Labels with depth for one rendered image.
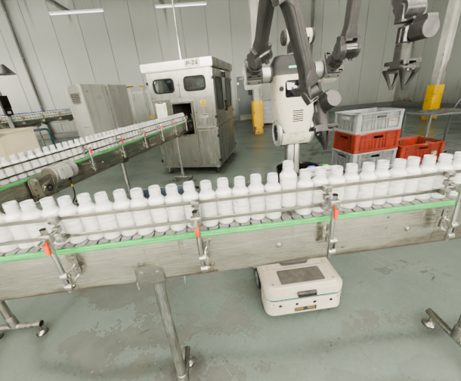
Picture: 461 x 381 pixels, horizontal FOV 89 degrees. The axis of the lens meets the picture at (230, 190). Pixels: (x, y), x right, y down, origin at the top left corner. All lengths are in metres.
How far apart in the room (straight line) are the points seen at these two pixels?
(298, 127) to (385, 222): 0.69
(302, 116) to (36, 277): 1.39
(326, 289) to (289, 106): 1.15
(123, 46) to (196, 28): 3.41
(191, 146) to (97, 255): 3.84
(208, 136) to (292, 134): 3.16
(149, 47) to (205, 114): 9.02
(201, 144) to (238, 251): 3.78
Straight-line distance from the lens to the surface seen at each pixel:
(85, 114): 6.71
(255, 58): 1.26
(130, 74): 13.25
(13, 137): 4.91
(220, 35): 13.03
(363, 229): 1.01
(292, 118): 1.40
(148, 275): 0.95
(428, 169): 1.10
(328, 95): 1.02
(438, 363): 1.93
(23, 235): 1.05
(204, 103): 4.40
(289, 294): 1.67
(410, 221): 1.12
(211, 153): 4.53
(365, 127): 3.06
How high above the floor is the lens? 1.44
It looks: 23 degrees down
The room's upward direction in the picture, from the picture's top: 5 degrees counter-clockwise
